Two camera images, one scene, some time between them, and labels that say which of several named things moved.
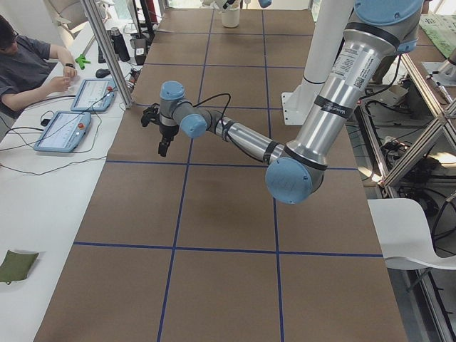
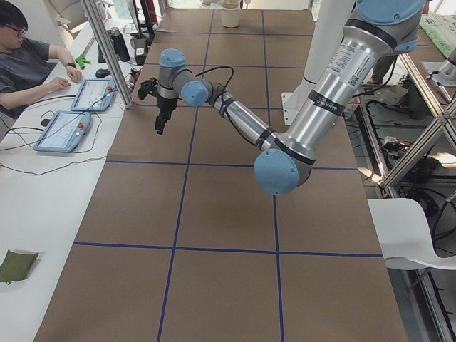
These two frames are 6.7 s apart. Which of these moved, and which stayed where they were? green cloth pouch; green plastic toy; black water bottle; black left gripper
Moved: black left gripper
Stayed: black water bottle; green cloth pouch; green plastic toy
